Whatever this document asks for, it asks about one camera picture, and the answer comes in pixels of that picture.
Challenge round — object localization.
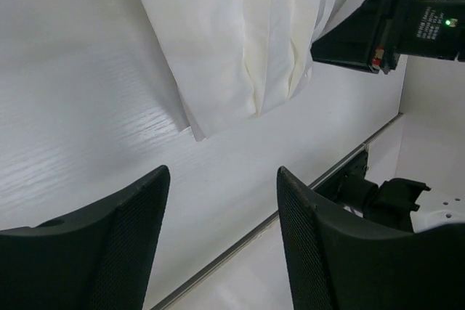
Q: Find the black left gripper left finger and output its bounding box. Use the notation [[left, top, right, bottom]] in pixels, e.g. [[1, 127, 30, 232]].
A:
[[1, 166, 170, 309]]

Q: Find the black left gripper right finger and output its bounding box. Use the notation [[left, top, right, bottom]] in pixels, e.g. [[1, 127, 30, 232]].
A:
[[277, 168, 464, 309]]

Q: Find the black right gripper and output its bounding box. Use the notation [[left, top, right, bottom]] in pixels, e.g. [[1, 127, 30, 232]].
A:
[[310, 0, 464, 74]]

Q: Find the white skirt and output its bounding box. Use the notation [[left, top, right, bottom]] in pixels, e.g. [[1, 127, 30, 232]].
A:
[[141, 0, 345, 141]]

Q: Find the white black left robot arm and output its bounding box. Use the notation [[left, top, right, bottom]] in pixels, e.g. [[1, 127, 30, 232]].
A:
[[1, 166, 464, 309]]

